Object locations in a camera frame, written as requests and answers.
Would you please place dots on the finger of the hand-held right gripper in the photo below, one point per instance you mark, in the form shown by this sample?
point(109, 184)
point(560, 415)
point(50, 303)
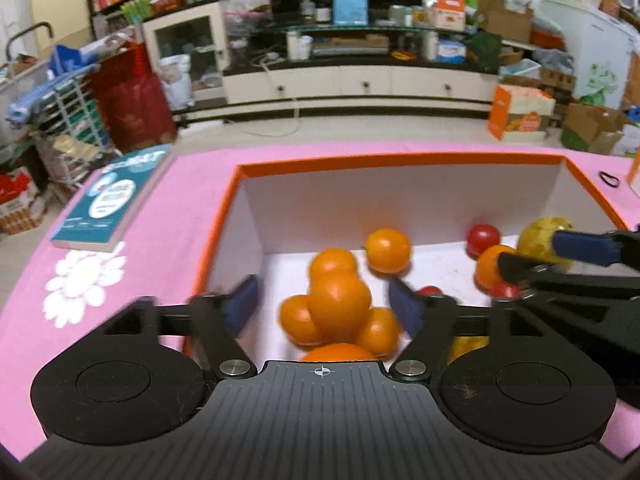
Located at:
point(575, 246)
point(550, 280)

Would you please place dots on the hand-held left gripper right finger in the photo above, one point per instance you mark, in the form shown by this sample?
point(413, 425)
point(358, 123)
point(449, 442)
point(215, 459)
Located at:
point(405, 306)

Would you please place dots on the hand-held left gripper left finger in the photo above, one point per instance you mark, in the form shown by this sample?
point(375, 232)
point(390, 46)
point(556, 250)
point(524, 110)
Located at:
point(245, 301)

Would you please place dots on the red cherry tomato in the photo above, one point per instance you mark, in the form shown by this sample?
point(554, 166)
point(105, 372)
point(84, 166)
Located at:
point(429, 291)
point(483, 239)
point(505, 291)

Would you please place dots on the small orange kumquat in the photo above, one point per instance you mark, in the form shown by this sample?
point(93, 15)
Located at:
point(380, 332)
point(297, 321)
point(332, 262)
point(340, 353)
point(487, 267)
point(387, 250)

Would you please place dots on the yellow-green passion fruit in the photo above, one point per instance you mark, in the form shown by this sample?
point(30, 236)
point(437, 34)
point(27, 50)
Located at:
point(467, 347)
point(535, 237)

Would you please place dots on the large orange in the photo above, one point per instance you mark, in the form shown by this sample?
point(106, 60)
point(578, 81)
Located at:
point(339, 305)

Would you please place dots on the orange cardboard box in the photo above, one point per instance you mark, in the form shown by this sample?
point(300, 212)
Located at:
point(400, 200)

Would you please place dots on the pink flowered tablecloth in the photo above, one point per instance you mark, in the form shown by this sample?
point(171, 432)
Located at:
point(165, 240)

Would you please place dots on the green printed cardboard box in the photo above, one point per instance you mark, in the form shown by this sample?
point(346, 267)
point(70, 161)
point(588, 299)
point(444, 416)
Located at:
point(592, 130)

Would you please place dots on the orange white fruit box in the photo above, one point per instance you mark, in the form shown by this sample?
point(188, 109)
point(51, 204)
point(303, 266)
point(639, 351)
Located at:
point(520, 112)

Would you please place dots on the teal book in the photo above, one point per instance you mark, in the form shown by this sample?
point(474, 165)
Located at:
point(115, 195)

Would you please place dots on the white refrigerator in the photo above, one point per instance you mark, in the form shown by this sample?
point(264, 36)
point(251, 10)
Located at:
point(590, 40)

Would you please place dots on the dark green paper bag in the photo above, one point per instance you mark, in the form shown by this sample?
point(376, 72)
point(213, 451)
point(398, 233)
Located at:
point(484, 51)

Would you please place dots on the red paper bag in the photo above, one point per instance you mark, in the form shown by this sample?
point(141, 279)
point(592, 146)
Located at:
point(120, 65)
point(135, 110)

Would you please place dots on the white plastic bag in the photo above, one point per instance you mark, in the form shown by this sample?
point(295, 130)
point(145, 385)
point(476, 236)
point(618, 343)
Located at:
point(176, 82)

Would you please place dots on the blue and white tissue box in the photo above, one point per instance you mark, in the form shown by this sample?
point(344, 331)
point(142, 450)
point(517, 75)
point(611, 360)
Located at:
point(451, 51)

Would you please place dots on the white low media cabinet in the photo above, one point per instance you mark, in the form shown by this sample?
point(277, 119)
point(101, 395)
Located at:
point(320, 82)

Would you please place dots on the brown cardboard box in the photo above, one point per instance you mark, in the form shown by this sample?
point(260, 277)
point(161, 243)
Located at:
point(505, 20)

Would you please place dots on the red and white carton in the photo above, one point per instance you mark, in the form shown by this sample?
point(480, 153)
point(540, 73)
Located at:
point(17, 200)

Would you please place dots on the white jar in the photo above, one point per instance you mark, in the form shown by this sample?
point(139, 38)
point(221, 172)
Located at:
point(299, 45)

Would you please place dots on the white glass-door cabinet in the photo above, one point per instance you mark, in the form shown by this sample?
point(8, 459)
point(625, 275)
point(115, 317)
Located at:
point(185, 45)

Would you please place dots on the small orange white box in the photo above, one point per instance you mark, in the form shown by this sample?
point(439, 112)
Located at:
point(450, 12)

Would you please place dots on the blue and white fabric bundle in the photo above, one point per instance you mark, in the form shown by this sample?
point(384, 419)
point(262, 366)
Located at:
point(65, 57)

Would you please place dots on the light blue package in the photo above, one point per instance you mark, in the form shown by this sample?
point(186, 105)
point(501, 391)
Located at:
point(350, 2)

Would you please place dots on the beige standing air conditioner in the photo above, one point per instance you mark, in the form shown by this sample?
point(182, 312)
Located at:
point(60, 0)

